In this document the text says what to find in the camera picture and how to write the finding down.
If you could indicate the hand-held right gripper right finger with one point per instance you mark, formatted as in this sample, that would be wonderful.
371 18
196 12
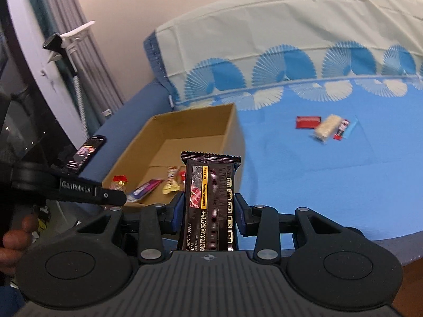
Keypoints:
240 216

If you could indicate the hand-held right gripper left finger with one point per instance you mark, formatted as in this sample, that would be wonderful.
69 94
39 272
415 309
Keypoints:
176 214

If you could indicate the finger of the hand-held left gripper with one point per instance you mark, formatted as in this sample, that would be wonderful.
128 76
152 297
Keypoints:
114 197

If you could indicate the dark brown cracker packet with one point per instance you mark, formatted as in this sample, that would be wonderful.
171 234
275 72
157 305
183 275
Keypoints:
205 204

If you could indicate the red snack packet yellow figure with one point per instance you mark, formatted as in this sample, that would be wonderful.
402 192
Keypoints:
173 185

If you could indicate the cardboard box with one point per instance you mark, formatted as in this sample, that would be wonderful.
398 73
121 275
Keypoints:
198 122

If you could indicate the person's left hand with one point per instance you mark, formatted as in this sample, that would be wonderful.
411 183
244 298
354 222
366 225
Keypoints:
11 244

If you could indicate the red and gold candy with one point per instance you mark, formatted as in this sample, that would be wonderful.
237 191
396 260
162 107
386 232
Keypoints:
120 183

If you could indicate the purple sachet with white end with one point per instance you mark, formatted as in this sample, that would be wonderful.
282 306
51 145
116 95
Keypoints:
147 188

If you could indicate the black smartphone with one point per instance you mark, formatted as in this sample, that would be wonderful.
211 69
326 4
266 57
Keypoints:
86 152

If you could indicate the dark glossy cabinet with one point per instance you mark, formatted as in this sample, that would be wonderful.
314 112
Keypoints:
19 122

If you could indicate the blue bed sheet white fans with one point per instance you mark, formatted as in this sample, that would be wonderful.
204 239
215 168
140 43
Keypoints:
297 178

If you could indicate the plain red snack packet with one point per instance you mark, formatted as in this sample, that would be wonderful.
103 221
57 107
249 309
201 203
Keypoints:
307 122

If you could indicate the beige rice cracker clear wrapper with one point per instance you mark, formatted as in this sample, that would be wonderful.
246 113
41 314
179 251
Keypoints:
326 128

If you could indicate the grey curtain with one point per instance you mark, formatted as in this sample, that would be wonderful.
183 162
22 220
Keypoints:
99 72

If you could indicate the blue and red stick packet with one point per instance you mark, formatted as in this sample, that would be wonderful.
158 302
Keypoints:
342 129

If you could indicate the black clamp holder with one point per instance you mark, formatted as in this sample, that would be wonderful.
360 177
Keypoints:
54 41

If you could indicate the light blue stick sachet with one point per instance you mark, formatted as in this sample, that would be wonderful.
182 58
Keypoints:
351 127

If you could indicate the white clip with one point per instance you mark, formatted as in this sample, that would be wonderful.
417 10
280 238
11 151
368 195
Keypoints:
79 31

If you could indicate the white rounded panel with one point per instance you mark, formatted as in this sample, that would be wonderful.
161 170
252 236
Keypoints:
39 16

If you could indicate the pale pillow with blue fans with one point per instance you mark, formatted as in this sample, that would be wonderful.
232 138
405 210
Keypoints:
264 23

